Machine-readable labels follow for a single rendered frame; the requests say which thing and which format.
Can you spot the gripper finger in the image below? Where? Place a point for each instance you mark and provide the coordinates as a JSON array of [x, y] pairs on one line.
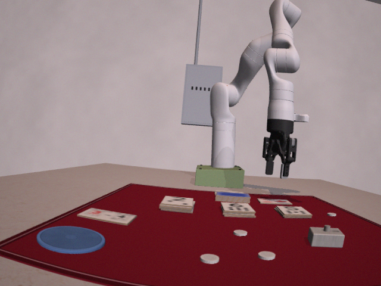
[[288, 158], [269, 155]]

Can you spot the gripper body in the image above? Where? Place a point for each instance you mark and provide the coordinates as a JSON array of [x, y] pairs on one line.
[[279, 126]]

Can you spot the blue-backed plywood card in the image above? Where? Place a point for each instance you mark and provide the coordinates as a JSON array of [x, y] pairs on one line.
[[274, 201]]

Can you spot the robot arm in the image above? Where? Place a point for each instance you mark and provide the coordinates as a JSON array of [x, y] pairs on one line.
[[276, 74]]

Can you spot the white card pile five pips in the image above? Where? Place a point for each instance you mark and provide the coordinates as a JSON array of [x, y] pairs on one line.
[[293, 211]]

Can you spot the blue-backed card stock pile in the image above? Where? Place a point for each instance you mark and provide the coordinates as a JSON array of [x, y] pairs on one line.
[[232, 197]]

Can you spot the white card pile six pips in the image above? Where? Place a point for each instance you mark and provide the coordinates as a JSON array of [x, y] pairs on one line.
[[238, 208]]

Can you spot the white card pile two pips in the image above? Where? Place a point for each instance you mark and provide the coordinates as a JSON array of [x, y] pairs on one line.
[[177, 204]]

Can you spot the pale wide rule card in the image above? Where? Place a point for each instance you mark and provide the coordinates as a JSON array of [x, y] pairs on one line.
[[107, 216]]

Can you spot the white round chip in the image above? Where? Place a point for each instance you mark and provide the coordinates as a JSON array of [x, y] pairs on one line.
[[266, 255], [240, 232], [209, 258], [331, 214]]

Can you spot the grey block with peg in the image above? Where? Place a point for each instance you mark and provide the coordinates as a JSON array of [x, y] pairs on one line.
[[326, 238]]

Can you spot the grey thin pole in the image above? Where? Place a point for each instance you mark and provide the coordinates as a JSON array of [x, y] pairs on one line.
[[198, 29]]

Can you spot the red felt mat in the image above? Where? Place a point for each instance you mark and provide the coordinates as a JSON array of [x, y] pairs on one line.
[[149, 238]]

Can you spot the pale beige stone table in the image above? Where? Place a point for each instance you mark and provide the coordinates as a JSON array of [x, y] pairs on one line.
[[59, 184]]

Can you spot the blue flat disc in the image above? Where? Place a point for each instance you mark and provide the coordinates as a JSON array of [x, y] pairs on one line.
[[71, 239]]

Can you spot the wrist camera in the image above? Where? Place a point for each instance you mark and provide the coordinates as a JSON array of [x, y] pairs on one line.
[[301, 118]]

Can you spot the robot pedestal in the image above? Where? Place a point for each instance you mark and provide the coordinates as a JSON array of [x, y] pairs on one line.
[[218, 177]]

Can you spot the grey wall cabinet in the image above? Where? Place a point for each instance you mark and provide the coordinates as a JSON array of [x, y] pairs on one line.
[[196, 98]]

